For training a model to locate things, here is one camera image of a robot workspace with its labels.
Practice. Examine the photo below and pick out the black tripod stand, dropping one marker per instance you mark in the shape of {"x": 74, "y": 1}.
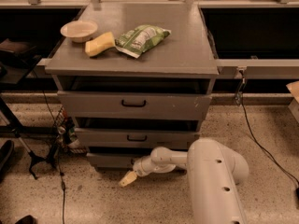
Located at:
{"x": 34, "y": 158}

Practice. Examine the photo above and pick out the wire basket with bottles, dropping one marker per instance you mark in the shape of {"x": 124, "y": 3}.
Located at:
{"x": 66, "y": 130}

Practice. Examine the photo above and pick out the black shoe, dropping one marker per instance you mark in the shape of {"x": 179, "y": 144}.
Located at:
{"x": 5, "y": 152}

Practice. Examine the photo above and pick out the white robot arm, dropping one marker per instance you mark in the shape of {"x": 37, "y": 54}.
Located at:
{"x": 213, "y": 171}

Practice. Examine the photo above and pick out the grey drawer cabinet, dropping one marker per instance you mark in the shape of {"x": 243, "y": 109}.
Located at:
{"x": 181, "y": 64}

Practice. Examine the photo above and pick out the grey middle drawer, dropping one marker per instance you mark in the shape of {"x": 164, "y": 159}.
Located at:
{"x": 134, "y": 138}

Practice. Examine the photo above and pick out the green chip bag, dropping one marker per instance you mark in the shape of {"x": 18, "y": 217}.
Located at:
{"x": 141, "y": 39}

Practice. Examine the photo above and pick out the grey bottom drawer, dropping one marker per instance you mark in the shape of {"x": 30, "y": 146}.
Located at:
{"x": 126, "y": 161}

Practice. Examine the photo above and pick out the yellow sponge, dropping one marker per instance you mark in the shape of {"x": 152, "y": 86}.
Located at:
{"x": 99, "y": 44}

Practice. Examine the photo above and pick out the grey top drawer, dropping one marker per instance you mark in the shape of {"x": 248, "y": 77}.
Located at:
{"x": 124, "y": 105}

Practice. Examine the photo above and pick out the cardboard box right edge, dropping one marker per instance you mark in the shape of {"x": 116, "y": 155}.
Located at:
{"x": 294, "y": 105}

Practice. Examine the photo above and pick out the dark object on left shelf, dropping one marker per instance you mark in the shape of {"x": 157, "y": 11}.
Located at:
{"x": 18, "y": 54}

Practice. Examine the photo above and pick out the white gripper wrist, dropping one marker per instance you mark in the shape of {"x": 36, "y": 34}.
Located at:
{"x": 144, "y": 167}

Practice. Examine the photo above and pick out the grey drawer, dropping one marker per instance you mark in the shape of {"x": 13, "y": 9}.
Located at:
{"x": 126, "y": 161}
{"x": 124, "y": 105}
{"x": 134, "y": 138}

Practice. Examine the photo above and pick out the white bowl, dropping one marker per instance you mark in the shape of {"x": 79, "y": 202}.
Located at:
{"x": 79, "y": 31}

